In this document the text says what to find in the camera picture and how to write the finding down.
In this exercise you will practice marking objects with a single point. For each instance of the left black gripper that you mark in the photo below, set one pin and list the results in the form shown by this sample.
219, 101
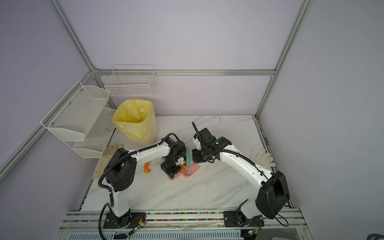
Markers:
170, 173

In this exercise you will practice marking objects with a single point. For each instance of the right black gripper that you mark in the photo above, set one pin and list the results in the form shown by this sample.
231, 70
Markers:
196, 159

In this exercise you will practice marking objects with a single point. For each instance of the green hand brush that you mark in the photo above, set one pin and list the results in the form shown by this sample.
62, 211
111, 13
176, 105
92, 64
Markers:
188, 158

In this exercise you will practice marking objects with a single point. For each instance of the pink dustpan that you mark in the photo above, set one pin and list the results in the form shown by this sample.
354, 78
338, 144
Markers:
194, 168

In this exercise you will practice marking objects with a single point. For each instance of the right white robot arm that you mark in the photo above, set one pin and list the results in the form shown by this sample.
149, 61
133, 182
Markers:
272, 188

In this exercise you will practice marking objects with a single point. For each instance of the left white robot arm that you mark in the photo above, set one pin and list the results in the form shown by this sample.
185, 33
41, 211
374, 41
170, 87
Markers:
119, 174

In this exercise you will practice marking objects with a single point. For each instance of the orange paper scraps far left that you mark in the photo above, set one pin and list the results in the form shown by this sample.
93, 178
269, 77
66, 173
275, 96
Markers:
146, 168

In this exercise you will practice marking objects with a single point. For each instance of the beige trash bin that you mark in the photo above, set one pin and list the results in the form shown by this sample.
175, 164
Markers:
141, 126

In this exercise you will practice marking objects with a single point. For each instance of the yellow plastic bin liner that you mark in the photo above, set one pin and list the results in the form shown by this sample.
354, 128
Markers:
120, 116

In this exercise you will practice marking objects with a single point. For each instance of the white knit glove right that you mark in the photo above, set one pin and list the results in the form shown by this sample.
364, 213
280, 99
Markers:
263, 158

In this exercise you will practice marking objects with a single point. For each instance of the cream fabric glove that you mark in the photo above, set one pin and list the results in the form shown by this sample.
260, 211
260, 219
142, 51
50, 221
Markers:
105, 159

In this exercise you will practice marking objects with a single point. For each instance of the white mesh lower shelf basket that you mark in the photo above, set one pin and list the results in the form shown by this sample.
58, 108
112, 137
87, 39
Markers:
96, 141

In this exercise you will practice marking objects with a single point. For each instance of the white mesh shelf basket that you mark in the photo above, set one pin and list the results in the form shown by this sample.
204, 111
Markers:
96, 141
72, 118

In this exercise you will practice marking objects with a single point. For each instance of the white mesh upper shelf basket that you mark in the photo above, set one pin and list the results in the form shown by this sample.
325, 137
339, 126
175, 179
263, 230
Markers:
72, 118

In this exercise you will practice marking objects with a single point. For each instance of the white wire wall basket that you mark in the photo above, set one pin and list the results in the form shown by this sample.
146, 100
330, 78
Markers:
131, 81

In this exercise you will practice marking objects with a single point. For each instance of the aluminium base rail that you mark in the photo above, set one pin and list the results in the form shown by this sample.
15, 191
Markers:
186, 225

